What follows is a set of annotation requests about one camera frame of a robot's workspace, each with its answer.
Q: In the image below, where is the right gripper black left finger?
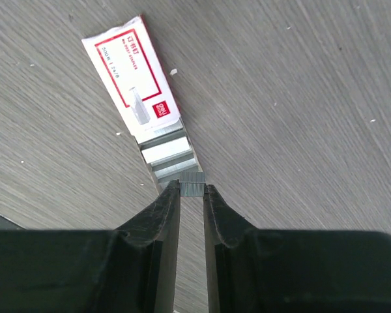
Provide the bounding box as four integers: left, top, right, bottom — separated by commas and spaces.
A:
0, 181, 181, 312

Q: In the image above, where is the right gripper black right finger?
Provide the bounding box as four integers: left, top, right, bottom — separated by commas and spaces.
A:
203, 185, 391, 312

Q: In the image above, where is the small staple strip piece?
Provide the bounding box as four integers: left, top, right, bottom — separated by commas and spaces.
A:
179, 171, 206, 198

